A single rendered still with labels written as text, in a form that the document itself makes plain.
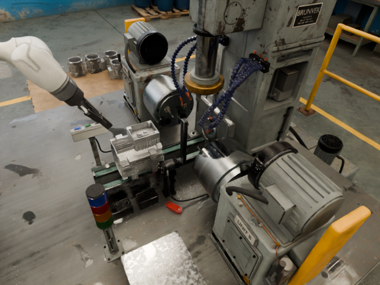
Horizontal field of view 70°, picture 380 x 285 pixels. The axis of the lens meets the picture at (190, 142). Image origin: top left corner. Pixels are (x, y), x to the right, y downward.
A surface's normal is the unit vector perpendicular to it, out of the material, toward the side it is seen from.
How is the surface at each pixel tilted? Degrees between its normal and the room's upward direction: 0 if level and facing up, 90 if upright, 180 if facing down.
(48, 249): 0
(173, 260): 0
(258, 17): 90
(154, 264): 0
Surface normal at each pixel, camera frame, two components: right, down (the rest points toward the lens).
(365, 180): 0.04, -0.73
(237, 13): 0.48, 0.61
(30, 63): 0.40, 0.46
